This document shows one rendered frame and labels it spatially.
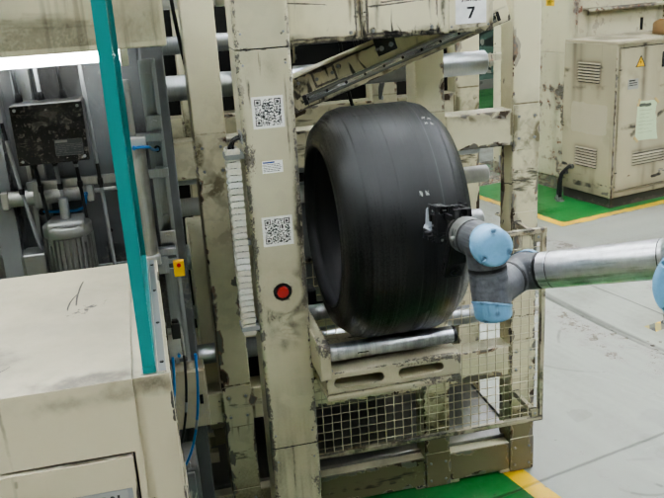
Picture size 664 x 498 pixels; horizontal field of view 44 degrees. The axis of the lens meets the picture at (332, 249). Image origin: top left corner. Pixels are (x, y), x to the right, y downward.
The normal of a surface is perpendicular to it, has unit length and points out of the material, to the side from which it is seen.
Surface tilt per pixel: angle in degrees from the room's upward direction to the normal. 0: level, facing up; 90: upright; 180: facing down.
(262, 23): 90
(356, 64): 90
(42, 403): 90
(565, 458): 0
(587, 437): 0
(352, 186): 65
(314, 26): 90
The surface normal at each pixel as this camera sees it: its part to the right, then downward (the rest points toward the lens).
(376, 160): 0.13, -0.44
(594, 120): -0.89, 0.19
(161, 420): 0.23, 0.29
